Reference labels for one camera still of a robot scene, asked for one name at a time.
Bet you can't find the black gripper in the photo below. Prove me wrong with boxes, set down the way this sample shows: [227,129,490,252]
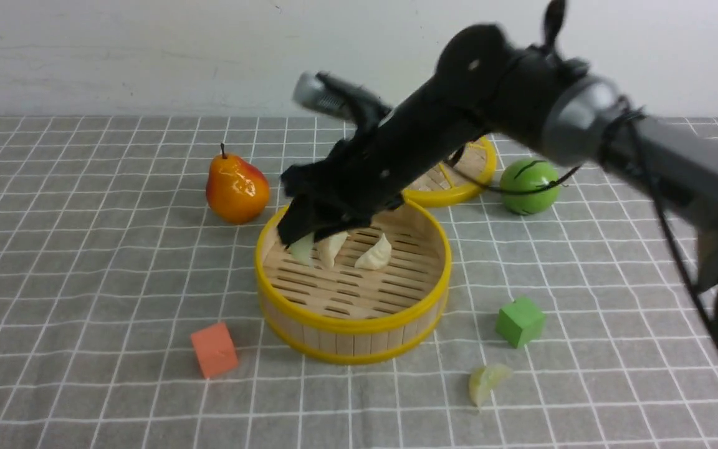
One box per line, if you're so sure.
[277,140,404,248]

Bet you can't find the white dumpling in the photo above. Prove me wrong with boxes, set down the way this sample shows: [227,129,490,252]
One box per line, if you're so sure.
[354,233,393,271]
[315,232,350,269]

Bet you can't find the pale green dumpling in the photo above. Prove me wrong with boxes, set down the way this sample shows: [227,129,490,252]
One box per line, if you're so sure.
[287,233,315,267]
[467,364,513,409]

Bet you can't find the pale green dumpling front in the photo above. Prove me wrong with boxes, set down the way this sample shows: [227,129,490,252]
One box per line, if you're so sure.
[467,364,513,409]

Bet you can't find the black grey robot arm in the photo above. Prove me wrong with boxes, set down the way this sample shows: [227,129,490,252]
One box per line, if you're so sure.
[277,1,718,347]

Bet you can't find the bamboo steamer tray yellow rim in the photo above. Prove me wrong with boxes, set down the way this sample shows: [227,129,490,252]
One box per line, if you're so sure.
[254,201,451,365]

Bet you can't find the woven steamer lid yellow rim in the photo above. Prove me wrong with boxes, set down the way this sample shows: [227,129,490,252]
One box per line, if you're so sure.
[403,136,497,208]

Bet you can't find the orange red toy pear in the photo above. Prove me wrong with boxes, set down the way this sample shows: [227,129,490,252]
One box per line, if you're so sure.
[205,142,270,225]

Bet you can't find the orange cube block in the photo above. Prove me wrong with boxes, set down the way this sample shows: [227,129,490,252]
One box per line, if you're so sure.
[191,321,239,380]

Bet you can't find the green toy watermelon ball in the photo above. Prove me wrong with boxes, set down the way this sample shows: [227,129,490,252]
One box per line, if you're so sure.
[499,157,561,215]

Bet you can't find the green cube block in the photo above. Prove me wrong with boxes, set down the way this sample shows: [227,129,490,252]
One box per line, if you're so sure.
[495,296,546,349]

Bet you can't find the grey checked tablecloth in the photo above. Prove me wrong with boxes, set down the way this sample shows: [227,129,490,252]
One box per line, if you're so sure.
[0,116,718,448]

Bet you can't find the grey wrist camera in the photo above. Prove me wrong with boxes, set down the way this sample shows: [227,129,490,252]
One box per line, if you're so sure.
[292,71,393,128]

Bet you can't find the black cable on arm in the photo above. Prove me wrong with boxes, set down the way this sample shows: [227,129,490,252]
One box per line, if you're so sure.
[443,94,718,449]

